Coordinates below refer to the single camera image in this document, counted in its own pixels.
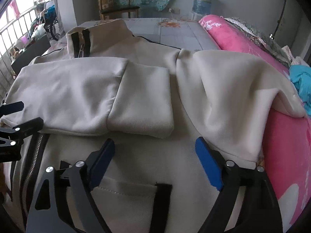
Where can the turquoise cartoon blanket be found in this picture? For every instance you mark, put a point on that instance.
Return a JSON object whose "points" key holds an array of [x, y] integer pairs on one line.
{"points": [[301, 78]]}

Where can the black low cabinet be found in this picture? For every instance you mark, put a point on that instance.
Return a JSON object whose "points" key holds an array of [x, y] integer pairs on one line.
{"points": [[37, 48]]}

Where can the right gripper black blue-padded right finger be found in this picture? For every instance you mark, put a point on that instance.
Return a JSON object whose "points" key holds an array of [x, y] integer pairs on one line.
{"points": [[260, 210]]}

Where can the blue water jug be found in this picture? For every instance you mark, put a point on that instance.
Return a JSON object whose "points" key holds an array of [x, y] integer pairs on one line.
{"points": [[201, 7]]}

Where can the pink floral fleece blanket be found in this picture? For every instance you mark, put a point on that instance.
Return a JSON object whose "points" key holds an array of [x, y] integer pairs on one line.
{"points": [[286, 142]]}

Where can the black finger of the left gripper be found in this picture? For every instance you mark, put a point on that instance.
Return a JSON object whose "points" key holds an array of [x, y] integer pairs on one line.
{"points": [[12, 139]]}

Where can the grey knitted blanket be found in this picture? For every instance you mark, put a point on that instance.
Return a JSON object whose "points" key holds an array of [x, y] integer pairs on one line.
{"points": [[267, 44]]}

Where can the floral grey bed sheet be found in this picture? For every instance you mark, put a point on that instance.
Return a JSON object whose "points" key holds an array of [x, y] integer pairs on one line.
{"points": [[153, 41]]}

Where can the beige zip jacket black trim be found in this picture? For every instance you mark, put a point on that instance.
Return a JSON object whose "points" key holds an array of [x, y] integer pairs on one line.
{"points": [[154, 114]]}

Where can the wooden chair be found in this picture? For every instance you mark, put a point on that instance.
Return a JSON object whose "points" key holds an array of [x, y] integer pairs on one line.
{"points": [[109, 9]]}

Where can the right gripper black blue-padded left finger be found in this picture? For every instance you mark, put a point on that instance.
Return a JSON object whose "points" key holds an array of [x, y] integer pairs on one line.
{"points": [[49, 210]]}

